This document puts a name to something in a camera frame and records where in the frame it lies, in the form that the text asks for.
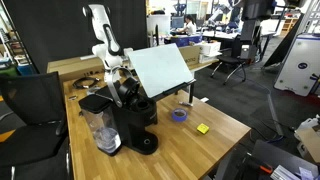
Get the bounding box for blue tape roll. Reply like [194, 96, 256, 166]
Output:
[171, 107, 189, 123]

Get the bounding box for printed cardboard box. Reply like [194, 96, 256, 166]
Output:
[178, 44, 202, 66]

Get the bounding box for white whiteboard panel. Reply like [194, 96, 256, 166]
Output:
[126, 42, 195, 99]

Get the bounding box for black office chair silver legs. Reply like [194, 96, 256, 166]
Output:
[210, 34, 255, 86]

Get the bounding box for white marker pen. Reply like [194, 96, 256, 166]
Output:
[178, 100, 194, 108]

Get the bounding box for black Keurig coffee maker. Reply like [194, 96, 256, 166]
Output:
[105, 65, 160, 156]

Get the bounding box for black curtain backdrop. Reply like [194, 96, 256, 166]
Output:
[3, 0, 150, 75]

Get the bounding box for stacked white boxes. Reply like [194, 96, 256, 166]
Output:
[197, 40, 223, 65]

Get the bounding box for blue storage bin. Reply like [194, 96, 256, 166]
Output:
[169, 34, 203, 48]

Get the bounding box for blue cooler box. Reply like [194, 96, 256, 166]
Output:
[16, 63, 36, 76]

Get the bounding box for yellow square block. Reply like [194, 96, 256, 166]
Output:
[196, 123, 211, 135]

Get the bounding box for black equipment case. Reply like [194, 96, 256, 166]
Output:
[233, 139, 320, 180]

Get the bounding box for black coiled cable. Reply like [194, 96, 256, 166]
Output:
[72, 76, 101, 90]

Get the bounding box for black flat pad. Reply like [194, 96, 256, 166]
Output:
[94, 83, 117, 101]

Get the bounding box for long flat cardboard box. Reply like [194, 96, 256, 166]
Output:
[46, 56, 106, 83]

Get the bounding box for black whiteboard stand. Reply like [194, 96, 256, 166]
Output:
[150, 78, 198, 104]

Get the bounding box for black mesh office chair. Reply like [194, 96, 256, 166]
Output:
[0, 71, 73, 180]

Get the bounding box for seated person white shirt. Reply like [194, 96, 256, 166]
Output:
[179, 14, 198, 36]

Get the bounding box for white panel blue logo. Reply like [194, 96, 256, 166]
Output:
[273, 32, 320, 98]

